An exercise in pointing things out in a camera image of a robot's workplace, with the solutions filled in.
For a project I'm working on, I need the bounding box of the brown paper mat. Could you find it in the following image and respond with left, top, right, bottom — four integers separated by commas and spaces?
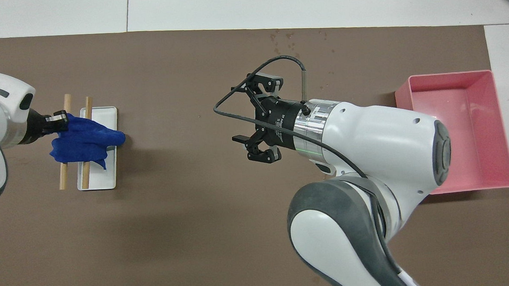
0, 15, 509, 286

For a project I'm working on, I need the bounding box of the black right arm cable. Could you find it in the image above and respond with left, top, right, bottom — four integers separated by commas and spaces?
211, 51, 416, 286

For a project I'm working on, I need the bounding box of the wooden rod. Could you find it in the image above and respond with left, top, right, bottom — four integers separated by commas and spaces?
78, 96, 97, 189
55, 94, 76, 190

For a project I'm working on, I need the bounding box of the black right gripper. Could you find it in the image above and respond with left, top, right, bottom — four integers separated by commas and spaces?
229, 71, 309, 165

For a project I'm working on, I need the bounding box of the pink plastic bin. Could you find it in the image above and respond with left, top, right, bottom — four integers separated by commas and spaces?
394, 69, 509, 196

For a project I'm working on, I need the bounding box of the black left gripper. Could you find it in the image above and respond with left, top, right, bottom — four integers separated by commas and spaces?
21, 107, 70, 145

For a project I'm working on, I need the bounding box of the white towel rack tray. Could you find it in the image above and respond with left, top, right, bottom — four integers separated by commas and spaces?
74, 106, 121, 192

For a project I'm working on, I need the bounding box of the blue towel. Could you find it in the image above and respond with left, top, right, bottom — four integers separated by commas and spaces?
48, 111, 127, 172

